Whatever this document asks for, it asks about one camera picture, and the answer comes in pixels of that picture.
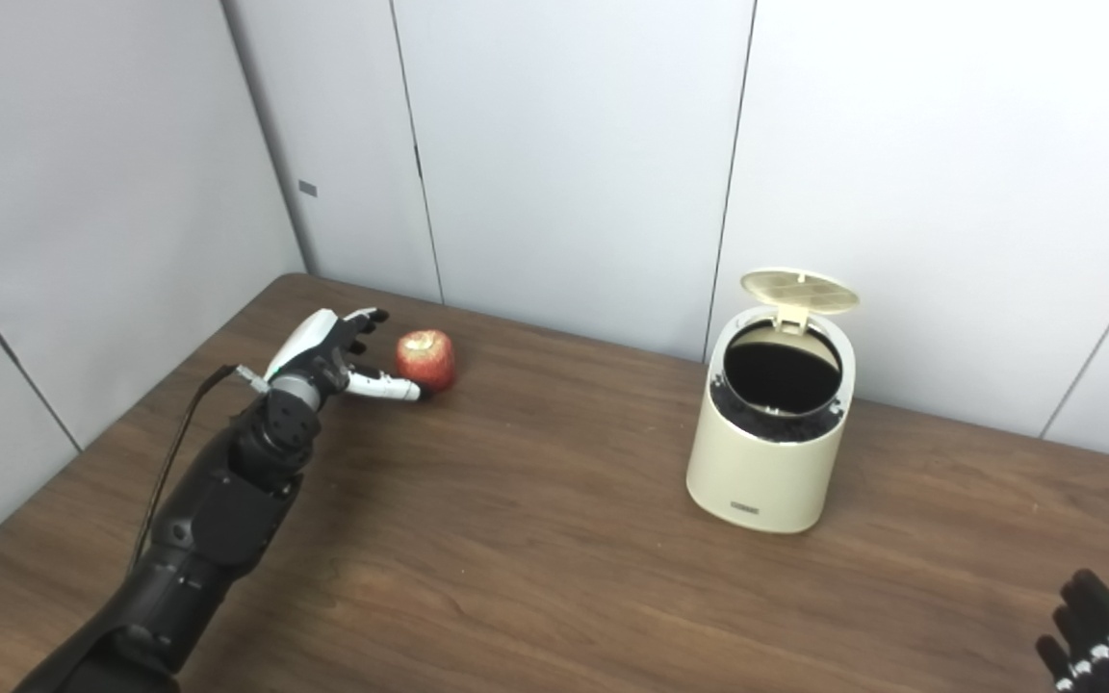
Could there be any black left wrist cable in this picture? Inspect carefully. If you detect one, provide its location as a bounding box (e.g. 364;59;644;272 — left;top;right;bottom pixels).
129;364;271;569

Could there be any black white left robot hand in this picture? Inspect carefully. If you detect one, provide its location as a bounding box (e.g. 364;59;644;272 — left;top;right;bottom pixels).
264;307;423;403

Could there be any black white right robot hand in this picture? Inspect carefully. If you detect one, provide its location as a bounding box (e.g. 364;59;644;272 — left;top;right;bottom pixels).
1036;569;1109;693

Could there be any round cream bin lid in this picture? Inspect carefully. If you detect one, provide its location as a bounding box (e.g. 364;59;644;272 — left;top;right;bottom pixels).
740;269;860;333

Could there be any cream-colored bin body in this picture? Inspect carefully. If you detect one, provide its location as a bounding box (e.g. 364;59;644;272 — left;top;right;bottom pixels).
686;308;854;534

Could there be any red apple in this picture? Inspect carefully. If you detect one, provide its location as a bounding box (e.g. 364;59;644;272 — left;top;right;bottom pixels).
396;329;457;394

